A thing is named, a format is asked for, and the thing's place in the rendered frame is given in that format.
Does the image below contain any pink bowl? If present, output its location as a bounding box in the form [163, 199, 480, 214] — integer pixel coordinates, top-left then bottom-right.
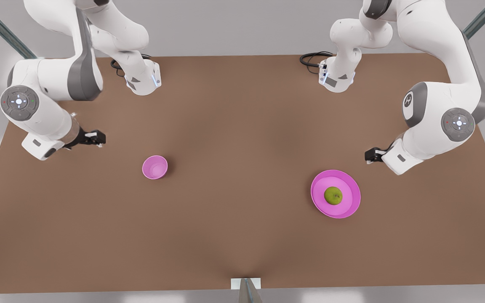
[142, 155, 168, 180]

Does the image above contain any black cable loop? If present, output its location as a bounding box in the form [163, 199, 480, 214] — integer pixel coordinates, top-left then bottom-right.
[110, 53, 152, 77]
[300, 51, 335, 74]

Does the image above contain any green apple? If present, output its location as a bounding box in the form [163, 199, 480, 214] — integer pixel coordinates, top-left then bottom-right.
[324, 186, 343, 206]

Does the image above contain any pink plate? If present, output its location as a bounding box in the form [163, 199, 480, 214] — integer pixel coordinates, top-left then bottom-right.
[311, 170, 361, 219]

